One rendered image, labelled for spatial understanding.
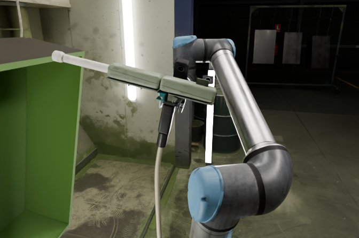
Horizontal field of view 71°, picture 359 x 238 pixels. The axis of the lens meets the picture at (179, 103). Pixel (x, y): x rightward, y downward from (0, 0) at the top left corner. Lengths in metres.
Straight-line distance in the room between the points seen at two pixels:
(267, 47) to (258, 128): 7.00
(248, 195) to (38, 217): 1.74
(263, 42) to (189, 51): 6.75
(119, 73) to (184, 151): 2.59
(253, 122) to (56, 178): 1.45
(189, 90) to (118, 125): 2.76
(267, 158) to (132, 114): 2.74
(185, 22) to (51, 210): 2.12
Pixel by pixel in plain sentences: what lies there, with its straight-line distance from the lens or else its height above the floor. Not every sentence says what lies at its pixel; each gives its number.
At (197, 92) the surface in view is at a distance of 0.67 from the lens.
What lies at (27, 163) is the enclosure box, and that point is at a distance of 1.97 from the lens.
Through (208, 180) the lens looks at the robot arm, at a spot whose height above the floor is 1.44.
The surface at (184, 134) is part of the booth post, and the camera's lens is 3.15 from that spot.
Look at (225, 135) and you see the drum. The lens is 3.61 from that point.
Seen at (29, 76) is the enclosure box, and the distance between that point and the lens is 1.71.
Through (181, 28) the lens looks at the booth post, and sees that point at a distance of 2.89.
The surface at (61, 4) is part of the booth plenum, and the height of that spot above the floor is 2.00.
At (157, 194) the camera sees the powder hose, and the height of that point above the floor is 1.25.
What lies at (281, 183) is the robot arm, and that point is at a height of 1.43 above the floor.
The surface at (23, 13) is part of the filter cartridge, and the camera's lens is 2.94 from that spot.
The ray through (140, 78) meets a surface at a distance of 0.70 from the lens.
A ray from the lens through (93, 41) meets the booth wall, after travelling 3.29.
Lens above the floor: 1.75
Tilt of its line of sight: 17 degrees down
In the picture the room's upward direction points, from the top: straight up
